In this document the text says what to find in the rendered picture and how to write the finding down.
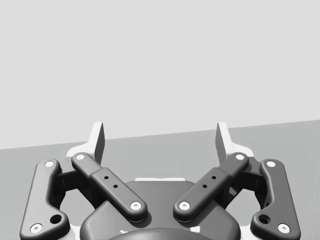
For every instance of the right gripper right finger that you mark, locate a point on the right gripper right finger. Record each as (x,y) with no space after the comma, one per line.
(215,178)

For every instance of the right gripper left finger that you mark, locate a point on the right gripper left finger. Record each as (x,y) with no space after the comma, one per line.
(105,178)

